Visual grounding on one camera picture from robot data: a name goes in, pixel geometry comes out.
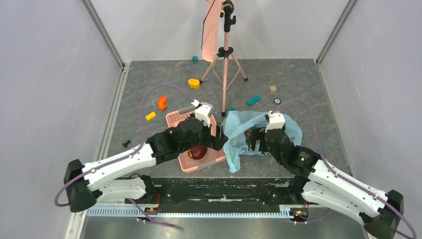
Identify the red fake apple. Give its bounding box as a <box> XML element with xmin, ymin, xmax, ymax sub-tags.
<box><xmin>188</xmin><ymin>145</ymin><xmax>208</xmax><ymax>160</ymax></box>

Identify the small wooden cube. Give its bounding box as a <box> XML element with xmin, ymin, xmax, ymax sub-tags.
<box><xmin>269</xmin><ymin>86</ymin><xmax>277</xmax><ymax>94</ymax></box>

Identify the small yellow block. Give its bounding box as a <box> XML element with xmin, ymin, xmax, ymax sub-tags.
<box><xmin>145</xmin><ymin>112</ymin><xmax>157</xmax><ymax>121</ymax></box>

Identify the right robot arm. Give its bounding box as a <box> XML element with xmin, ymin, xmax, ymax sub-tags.
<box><xmin>245</xmin><ymin>127</ymin><xmax>404</xmax><ymax>239</ymax></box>

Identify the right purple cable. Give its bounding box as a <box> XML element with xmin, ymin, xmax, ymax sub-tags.
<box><xmin>272</xmin><ymin>99</ymin><xmax>418</xmax><ymax>239</ymax></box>

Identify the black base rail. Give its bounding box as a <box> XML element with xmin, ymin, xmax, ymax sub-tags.
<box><xmin>135</xmin><ymin>177</ymin><xmax>304</xmax><ymax>216</ymax></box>

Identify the pink plastic basket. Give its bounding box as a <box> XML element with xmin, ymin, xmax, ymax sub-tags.
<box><xmin>165</xmin><ymin>106</ymin><xmax>226</xmax><ymax>173</ymax></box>

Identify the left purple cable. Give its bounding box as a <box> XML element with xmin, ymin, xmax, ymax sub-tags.
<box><xmin>54</xmin><ymin>84</ymin><xmax>195</xmax><ymax>228</ymax></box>

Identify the yellow toy block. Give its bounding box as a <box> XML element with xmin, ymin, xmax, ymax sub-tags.
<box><xmin>188</xmin><ymin>78</ymin><xmax>202</xmax><ymax>89</ymax></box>

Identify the pink tripod stand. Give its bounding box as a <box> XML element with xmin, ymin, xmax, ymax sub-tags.
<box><xmin>200</xmin><ymin>0</ymin><xmax>248</xmax><ymax>117</ymax></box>

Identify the small black bow piece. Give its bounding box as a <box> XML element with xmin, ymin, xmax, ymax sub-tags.
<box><xmin>122</xmin><ymin>140</ymin><xmax>131</xmax><ymax>148</ymax></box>

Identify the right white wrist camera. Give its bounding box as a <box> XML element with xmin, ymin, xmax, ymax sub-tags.
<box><xmin>265</xmin><ymin>111</ymin><xmax>286</xmax><ymax>133</ymax></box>

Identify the light blue plastic bag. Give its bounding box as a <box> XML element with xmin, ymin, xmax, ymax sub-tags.
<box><xmin>221</xmin><ymin>110</ymin><xmax>303</xmax><ymax>173</ymax></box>

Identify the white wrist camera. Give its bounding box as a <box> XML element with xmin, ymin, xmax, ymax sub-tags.
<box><xmin>191</xmin><ymin>100</ymin><xmax>213</xmax><ymax>127</ymax></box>
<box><xmin>265</xmin><ymin>111</ymin><xmax>286</xmax><ymax>133</ymax></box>

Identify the orange curved toy block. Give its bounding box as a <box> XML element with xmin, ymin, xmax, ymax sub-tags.
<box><xmin>157</xmin><ymin>96</ymin><xmax>167</xmax><ymax>111</ymax></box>

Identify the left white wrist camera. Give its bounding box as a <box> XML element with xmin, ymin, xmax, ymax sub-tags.
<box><xmin>191</xmin><ymin>100</ymin><xmax>213</xmax><ymax>127</ymax></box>

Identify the teal long block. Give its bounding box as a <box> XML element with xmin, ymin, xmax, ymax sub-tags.
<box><xmin>246</xmin><ymin>95</ymin><xmax>261</xmax><ymax>106</ymax></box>

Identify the purple cable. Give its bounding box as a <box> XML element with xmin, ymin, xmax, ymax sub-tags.
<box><xmin>54</xmin><ymin>84</ymin><xmax>195</xmax><ymax>228</ymax></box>
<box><xmin>272</xmin><ymin>99</ymin><xmax>418</xmax><ymax>239</ymax></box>

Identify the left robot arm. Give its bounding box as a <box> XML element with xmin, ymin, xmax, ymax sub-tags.
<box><xmin>55</xmin><ymin>117</ymin><xmax>228</xmax><ymax>213</ymax></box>

